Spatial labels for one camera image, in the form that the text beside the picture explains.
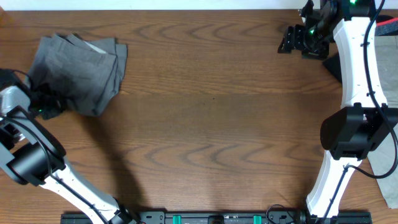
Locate grey shorts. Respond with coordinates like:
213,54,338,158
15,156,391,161
28,34,127,116

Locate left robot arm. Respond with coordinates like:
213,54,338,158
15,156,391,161
1,69,140,223

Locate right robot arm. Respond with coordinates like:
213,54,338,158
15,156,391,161
266,0,397,223

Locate black garment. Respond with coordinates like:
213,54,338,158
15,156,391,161
322,53,342,83

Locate dark grey red-trimmed garment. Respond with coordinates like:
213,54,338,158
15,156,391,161
375,15,397,36

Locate khaki folded shorts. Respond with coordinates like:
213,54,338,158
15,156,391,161
366,35,398,209

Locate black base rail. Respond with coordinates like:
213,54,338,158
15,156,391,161
60,210,373,224

